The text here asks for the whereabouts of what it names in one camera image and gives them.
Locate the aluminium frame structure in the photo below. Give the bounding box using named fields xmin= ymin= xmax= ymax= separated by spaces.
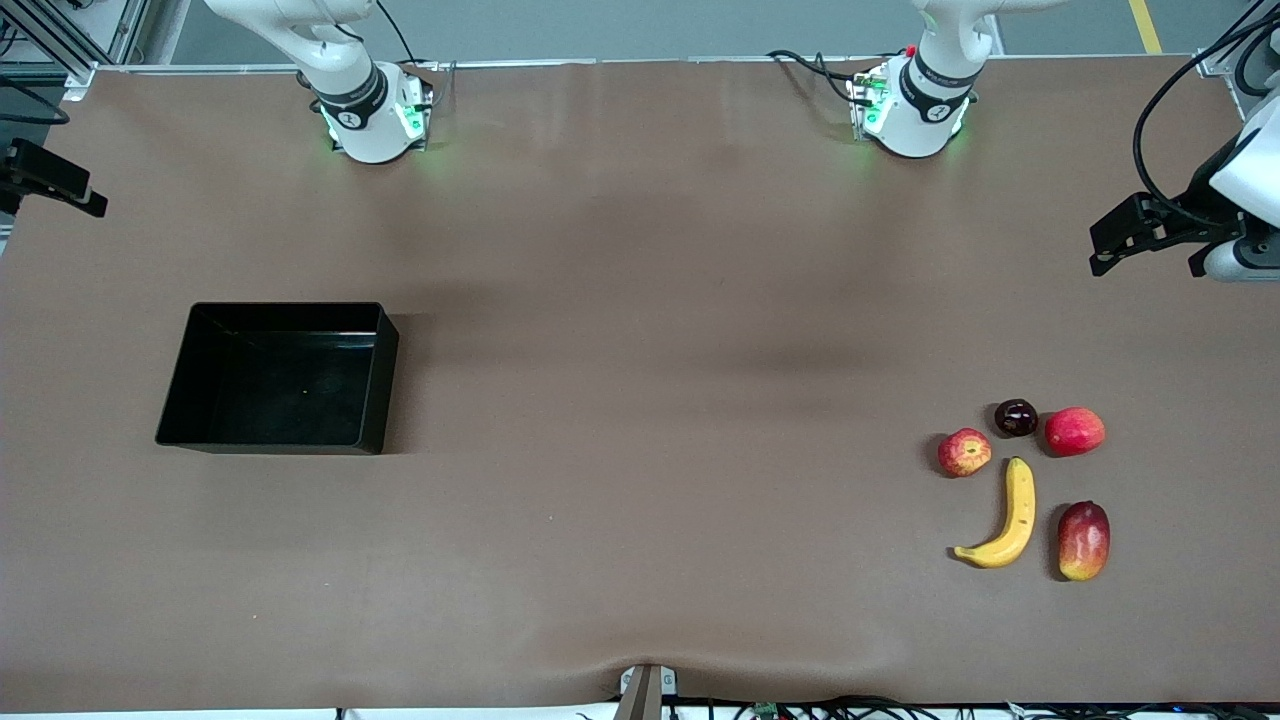
xmin=0 ymin=0 xmax=151 ymax=96

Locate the red yellow mango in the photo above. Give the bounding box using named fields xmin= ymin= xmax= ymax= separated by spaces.
xmin=1058 ymin=500 xmax=1112 ymax=582

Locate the black base cable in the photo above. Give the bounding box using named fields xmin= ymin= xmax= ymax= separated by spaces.
xmin=766 ymin=48 xmax=881 ymax=106
xmin=375 ymin=0 xmax=446 ymax=111

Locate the red yellow apple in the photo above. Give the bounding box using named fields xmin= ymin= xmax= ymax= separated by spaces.
xmin=937 ymin=428 xmax=994 ymax=479

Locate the black right base cable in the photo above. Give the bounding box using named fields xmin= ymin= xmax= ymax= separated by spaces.
xmin=375 ymin=0 xmax=446 ymax=111

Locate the red peach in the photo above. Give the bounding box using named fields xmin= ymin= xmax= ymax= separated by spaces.
xmin=1045 ymin=406 xmax=1107 ymax=458

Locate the black left base cable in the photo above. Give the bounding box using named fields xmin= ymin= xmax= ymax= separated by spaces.
xmin=766 ymin=48 xmax=881 ymax=106

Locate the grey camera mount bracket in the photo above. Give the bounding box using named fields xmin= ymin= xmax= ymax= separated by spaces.
xmin=617 ymin=663 xmax=679 ymax=720

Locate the black plastic box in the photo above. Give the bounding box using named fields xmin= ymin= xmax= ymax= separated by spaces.
xmin=155 ymin=302 xmax=400 ymax=456

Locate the silver table edge rail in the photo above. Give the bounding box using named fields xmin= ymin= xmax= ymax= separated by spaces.
xmin=62 ymin=52 xmax=1216 ymax=101

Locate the yellow banana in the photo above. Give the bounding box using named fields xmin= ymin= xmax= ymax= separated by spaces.
xmin=952 ymin=456 xmax=1038 ymax=570

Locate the brown table cover mat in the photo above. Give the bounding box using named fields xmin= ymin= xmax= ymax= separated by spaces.
xmin=0 ymin=55 xmax=1280 ymax=713

